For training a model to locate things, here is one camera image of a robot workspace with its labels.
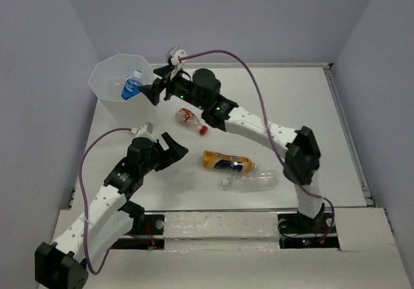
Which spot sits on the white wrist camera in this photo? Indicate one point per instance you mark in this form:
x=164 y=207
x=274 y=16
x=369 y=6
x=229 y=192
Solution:
x=174 y=56
x=144 y=129

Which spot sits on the red label red cap bottle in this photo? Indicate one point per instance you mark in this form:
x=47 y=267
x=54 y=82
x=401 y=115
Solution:
x=188 y=119

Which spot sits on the white octagonal plastic bin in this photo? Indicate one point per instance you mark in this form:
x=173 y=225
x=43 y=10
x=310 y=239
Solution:
x=107 y=82

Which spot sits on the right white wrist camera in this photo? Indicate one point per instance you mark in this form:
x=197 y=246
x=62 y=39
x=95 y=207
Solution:
x=174 y=56

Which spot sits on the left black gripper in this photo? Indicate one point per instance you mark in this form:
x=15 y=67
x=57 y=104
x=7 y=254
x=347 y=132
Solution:
x=173 y=153

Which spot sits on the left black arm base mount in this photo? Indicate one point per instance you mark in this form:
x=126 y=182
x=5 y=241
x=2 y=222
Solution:
x=146 y=234

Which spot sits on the orange label bottle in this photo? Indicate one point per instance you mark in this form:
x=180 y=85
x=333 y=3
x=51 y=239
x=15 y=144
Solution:
x=214 y=160

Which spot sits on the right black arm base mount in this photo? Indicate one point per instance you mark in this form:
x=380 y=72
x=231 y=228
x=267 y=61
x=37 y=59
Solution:
x=294 y=233

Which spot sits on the metal rail front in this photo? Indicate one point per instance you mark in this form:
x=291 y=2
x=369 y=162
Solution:
x=224 y=210

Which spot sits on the clear bottle white cap front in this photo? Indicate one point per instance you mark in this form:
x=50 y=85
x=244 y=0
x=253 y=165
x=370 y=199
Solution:
x=254 y=181

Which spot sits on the blue label Pocari Sweat bottle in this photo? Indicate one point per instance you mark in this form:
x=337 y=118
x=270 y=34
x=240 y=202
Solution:
x=131 y=86

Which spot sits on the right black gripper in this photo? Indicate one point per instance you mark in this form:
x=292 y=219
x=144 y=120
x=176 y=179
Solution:
x=153 y=90

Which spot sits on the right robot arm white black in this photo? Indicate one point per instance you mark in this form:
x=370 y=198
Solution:
x=297 y=149

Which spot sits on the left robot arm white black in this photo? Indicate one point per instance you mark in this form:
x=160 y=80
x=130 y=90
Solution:
x=83 y=248

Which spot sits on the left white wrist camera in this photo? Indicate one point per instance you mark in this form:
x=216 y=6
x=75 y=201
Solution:
x=144 y=129

